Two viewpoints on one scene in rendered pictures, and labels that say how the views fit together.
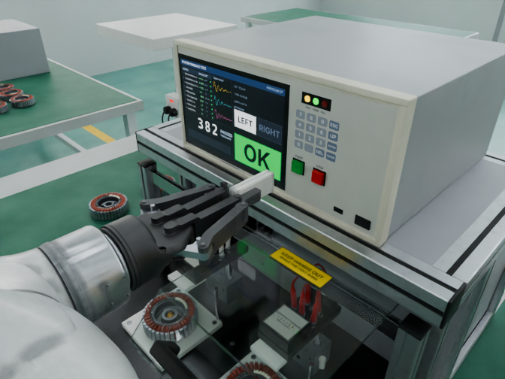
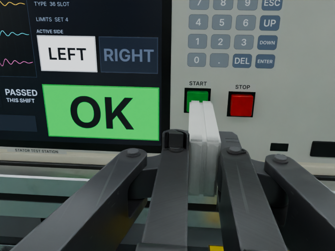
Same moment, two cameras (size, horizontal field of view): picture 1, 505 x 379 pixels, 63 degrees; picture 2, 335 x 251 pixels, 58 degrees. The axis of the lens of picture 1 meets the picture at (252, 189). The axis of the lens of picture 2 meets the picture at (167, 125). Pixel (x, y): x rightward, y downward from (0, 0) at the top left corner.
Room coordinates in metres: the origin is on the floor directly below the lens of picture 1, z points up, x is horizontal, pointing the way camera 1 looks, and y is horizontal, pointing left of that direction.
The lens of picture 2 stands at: (0.36, 0.12, 1.25)
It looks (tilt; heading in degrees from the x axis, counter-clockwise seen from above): 20 degrees down; 319
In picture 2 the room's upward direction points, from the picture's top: 1 degrees clockwise
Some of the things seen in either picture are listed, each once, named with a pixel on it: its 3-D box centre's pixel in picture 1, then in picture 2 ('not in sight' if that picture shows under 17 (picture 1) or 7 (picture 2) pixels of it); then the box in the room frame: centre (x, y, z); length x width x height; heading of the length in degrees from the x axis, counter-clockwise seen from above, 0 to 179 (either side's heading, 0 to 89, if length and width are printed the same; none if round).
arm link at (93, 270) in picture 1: (87, 274); not in sight; (0.31, 0.16, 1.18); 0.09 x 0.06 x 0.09; 44
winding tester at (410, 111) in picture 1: (338, 100); (146, 41); (0.72, -0.16, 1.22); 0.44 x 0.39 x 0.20; 45
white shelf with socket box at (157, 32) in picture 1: (173, 87); not in sight; (1.56, 0.31, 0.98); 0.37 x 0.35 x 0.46; 45
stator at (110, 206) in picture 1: (109, 205); not in sight; (1.05, 0.44, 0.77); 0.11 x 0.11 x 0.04
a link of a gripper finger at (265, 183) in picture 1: (254, 190); (207, 141); (0.47, 0.00, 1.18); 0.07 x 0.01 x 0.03; 134
